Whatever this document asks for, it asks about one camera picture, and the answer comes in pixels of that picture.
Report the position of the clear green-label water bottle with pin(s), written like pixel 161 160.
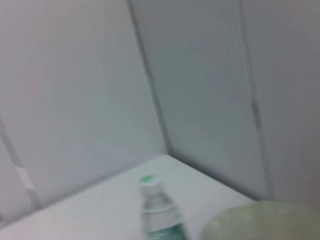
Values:
pixel 160 212

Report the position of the translucent green fruit bowl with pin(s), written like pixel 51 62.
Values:
pixel 262 222

